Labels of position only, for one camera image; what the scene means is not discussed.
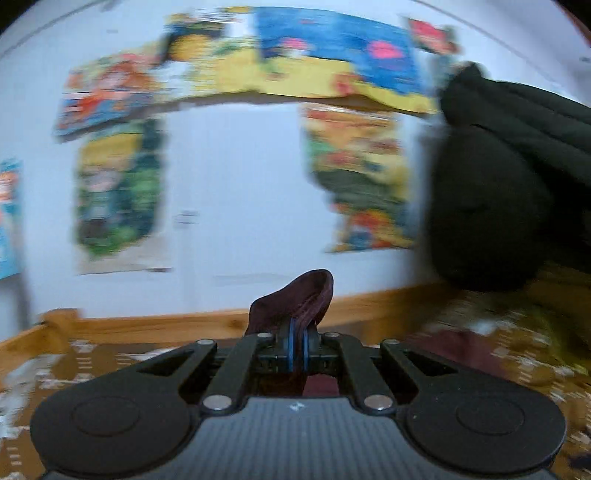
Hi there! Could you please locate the black hanging cloth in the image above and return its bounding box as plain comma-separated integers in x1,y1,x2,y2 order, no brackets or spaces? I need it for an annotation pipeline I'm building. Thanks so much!
426,62,591,295

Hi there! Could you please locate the tall colourful wall poster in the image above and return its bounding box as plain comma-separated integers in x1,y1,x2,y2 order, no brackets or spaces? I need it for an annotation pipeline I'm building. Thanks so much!
299,104,419,254

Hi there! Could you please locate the small red wall poster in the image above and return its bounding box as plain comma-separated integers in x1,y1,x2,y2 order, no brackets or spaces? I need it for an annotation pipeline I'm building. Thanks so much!
405,17,463,57

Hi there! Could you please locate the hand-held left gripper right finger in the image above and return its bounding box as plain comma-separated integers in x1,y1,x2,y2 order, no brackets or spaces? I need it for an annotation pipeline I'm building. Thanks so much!
299,320,472,415

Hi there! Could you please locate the wooden bed frame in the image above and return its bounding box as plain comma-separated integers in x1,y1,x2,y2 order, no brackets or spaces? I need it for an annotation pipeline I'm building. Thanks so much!
0,281,446,367

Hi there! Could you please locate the brown patterned blanket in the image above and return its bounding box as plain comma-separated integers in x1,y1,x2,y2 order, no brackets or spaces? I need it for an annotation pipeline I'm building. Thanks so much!
0,268,591,480

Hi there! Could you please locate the orange cartoon wall poster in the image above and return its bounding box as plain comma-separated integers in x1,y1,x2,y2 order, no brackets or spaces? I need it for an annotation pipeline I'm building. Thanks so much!
54,45,166,139

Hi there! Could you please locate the green cartoon wall poster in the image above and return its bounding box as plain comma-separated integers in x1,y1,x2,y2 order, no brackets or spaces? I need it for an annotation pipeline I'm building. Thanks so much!
74,119,174,275

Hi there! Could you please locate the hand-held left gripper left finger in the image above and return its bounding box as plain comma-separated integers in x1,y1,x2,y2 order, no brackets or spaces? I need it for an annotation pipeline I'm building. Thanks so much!
113,318,299,414

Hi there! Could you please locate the light blue wall poster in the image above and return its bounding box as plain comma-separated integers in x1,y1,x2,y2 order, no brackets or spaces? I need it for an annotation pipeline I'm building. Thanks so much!
0,158,25,280

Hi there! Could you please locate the maroon small garment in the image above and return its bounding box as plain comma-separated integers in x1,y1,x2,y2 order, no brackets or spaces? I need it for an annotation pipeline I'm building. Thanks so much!
244,269,343,398

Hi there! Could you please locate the blue cartoon wall poster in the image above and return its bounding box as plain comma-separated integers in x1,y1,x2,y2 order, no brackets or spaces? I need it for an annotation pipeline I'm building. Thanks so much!
255,8,441,115

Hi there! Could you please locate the yellow cartoon wall poster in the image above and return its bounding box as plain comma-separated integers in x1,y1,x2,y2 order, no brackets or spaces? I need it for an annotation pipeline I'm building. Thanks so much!
164,9,262,100

